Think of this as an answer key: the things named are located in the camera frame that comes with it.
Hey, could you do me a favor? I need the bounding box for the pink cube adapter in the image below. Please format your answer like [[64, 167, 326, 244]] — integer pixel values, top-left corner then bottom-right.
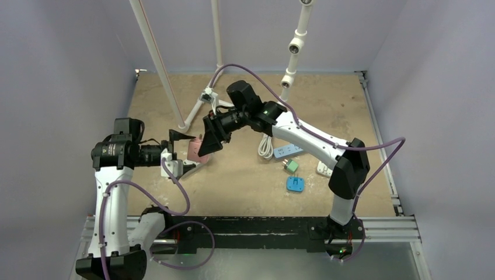
[[187, 138, 212, 164]]

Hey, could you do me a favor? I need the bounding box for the light blue power strip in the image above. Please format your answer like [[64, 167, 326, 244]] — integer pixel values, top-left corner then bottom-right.
[[273, 143, 304, 159]]

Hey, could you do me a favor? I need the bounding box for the green plug adapter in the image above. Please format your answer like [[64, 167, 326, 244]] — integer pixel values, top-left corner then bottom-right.
[[283, 159, 299, 174]]

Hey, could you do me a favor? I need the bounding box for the white USB power strip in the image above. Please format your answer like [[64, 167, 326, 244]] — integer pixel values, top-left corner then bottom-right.
[[180, 160, 203, 179]]

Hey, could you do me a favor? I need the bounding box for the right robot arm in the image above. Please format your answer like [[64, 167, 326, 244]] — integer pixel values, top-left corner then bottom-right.
[[198, 80, 370, 237]]

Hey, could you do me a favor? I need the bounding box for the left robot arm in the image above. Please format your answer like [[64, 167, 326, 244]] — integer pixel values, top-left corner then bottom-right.
[[75, 118, 192, 279]]

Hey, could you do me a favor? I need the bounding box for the blue flat plug adapter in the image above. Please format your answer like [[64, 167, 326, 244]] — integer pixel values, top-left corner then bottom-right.
[[285, 176, 305, 193]]

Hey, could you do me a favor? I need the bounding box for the white flat plug adapter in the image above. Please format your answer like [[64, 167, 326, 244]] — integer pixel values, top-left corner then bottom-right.
[[316, 161, 333, 178]]

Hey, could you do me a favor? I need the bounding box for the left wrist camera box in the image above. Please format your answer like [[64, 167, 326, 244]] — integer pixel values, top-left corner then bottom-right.
[[160, 159, 183, 179]]

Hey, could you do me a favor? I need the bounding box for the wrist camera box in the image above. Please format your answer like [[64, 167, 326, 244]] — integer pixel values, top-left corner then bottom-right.
[[160, 159, 183, 179], [200, 87, 217, 104]]

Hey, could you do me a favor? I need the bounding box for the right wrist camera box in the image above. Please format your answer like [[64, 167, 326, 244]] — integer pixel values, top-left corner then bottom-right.
[[200, 87, 217, 104]]

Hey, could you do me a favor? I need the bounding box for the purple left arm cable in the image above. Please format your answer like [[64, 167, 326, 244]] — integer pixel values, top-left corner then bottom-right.
[[98, 158, 216, 280]]

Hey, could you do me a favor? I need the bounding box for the white PVC pipe frame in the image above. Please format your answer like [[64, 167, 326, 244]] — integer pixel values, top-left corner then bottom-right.
[[130, 1, 315, 132]]

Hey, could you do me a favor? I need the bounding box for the aluminium rail right table edge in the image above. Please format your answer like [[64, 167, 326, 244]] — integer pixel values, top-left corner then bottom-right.
[[355, 71, 405, 217]]

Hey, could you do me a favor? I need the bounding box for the aluminium front rail frame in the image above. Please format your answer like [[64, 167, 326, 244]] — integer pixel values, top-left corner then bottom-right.
[[72, 210, 431, 279]]

